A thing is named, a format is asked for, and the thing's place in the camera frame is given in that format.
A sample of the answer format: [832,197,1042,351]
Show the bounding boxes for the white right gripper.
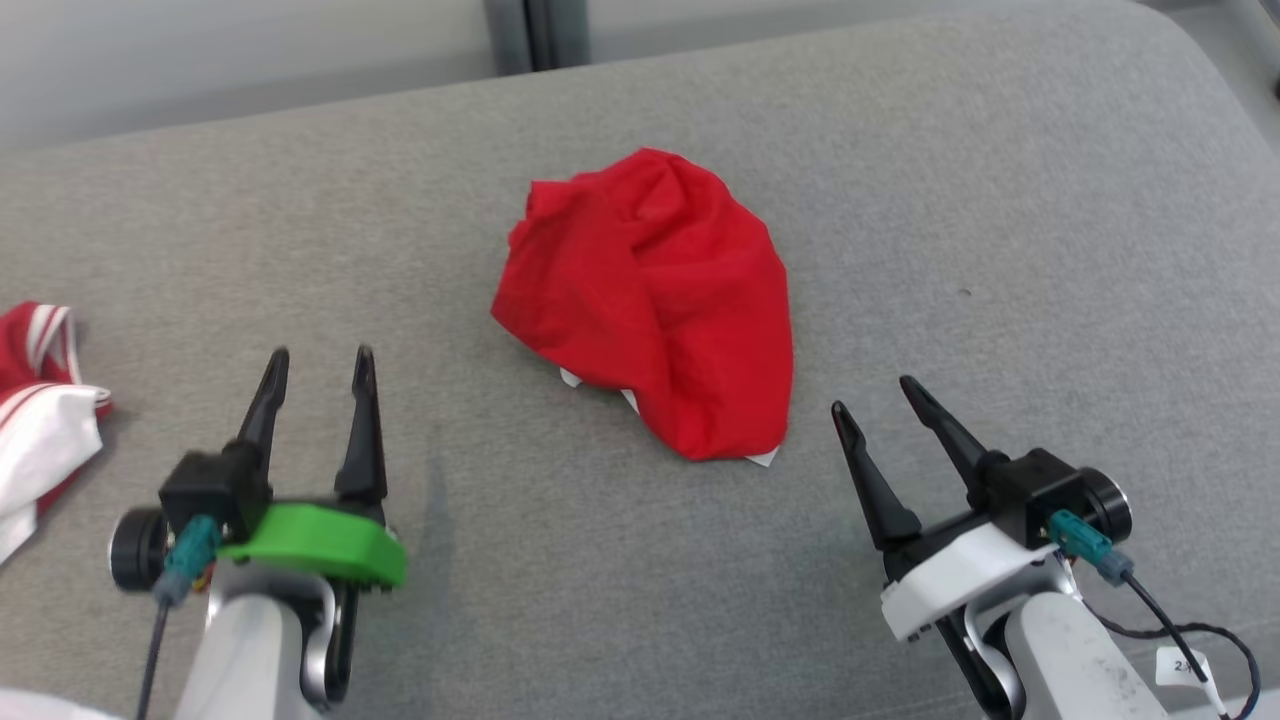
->
[831,375,1083,643]

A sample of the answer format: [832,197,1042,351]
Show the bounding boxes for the red shorts with white trim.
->
[490,147,796,468]

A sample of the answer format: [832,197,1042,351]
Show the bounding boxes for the left cable with teal connector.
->
[135,515,223,720]

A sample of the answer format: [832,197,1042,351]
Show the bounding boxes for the grey metal partition post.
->
[485,0,591,77]

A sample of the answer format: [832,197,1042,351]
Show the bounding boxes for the grey fabric sofa cushion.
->
[0,0,1280,720]

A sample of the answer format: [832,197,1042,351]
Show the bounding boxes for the cable with teal connector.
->
[1048,508,1263,720]
[135,515,223,720]

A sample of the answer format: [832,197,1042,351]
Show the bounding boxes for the red and white basketball jersey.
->
[0,300,113,566]

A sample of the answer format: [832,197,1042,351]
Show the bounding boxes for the right cable with teal connector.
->
[1048,508,1263,720]

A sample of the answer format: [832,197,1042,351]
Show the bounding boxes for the white cable label tag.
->
[1155,647,1215,691]

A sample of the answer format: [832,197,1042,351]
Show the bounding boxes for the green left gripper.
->
[217,345,409,591]

